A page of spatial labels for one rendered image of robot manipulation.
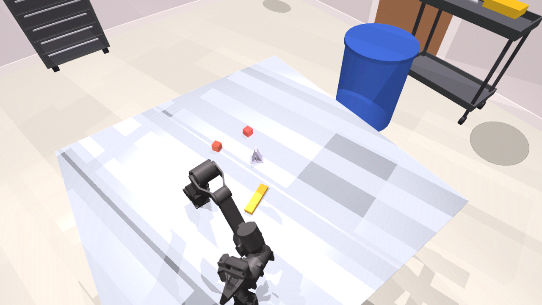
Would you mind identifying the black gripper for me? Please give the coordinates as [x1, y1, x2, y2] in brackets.
[220, 256, 265, 305]

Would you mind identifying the yellow bar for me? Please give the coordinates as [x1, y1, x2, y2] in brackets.
[244, 184, 268, 215]

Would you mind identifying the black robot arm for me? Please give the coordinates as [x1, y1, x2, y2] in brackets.
[183, 159, 275, 283]

